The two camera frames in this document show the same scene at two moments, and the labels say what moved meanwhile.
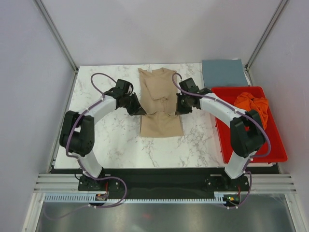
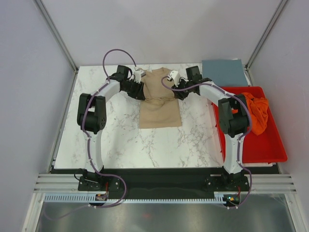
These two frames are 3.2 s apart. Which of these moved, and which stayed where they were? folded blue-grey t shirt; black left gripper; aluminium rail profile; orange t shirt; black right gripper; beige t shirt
Moved: black left gripper; beige t shirt; black right gripper
Stayed: folded blue-grey t shirt; orange t shirt; aluminium rail profile
